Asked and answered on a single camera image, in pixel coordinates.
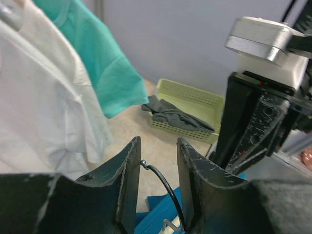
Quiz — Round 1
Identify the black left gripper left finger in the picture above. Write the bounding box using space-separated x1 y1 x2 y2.
0 136 141 234

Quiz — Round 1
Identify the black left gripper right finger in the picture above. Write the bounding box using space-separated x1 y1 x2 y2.
177 137 312 234

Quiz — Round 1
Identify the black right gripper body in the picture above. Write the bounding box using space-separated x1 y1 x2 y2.
229 72 312 157

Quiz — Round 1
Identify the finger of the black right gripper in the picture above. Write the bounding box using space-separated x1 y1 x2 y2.
210 77 255 168
226 94 290 174

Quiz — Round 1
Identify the cream hanger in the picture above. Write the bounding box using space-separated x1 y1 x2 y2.
139 159 186 234

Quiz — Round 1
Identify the blue t-shirt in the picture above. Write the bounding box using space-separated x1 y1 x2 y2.
134 194 178 234

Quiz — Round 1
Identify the grey t-shirt in basket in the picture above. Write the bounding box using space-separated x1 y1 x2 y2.
141 95 215 133

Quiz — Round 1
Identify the white t-shirt on green hanger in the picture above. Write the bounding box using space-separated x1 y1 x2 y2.
0 22 88 179

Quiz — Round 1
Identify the teal t-shirt on hanger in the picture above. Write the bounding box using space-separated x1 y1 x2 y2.
35 0 149 118

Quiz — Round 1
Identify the white t-shirt on wooden hanger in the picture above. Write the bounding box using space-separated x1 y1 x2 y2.
15 0 112 163

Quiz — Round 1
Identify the green hanger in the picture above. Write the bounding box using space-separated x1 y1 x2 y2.
0 0 25 31

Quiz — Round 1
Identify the light green perforated basket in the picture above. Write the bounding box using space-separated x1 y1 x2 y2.
149 78 225 144

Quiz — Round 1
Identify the pink laundry basket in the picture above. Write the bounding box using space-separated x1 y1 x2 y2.
300 148 312 169

